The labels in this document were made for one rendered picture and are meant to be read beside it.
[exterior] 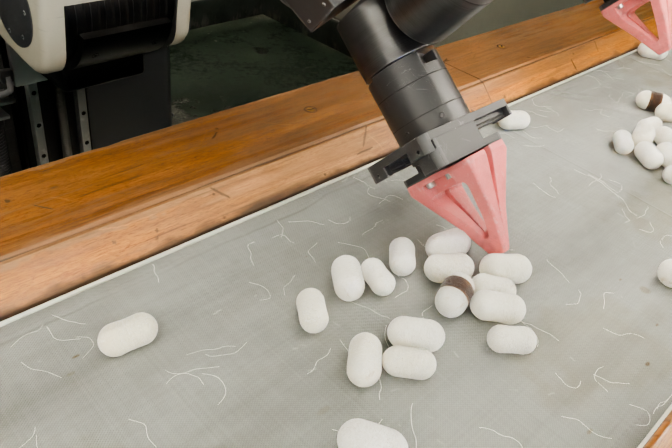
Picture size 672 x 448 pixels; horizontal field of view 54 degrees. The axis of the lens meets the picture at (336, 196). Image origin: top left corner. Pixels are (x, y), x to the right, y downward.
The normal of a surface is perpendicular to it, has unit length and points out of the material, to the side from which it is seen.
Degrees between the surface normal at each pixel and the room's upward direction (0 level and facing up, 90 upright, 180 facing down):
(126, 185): 0
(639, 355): 0
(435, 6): 110
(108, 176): 0
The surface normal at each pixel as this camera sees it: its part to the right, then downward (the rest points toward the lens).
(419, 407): 0.11, -0.82
